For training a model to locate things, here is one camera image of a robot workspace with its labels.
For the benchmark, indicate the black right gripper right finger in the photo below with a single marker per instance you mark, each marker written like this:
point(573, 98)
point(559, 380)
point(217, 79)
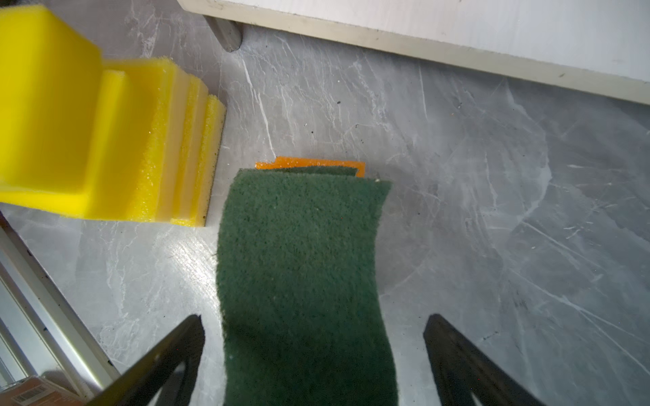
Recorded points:
point(463, 374)

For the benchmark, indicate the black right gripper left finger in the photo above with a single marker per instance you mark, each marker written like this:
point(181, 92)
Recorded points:
point(167, 373)

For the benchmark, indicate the white two-tier metal shelf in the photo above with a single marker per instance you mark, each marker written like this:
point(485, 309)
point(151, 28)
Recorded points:
point(601, 47)

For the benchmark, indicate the yellow sponge middle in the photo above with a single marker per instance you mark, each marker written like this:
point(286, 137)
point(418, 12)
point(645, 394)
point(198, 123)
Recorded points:
point(149, 169)

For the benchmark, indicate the yellow sponge bottom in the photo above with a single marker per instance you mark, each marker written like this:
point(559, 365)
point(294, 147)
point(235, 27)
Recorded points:
point(207, 162)

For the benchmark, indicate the yellow sponge top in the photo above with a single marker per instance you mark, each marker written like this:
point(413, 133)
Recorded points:
point(50, 85)

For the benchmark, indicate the aluminium front rail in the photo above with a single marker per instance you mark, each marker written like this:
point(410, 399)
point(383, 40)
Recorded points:
point(41, 335)

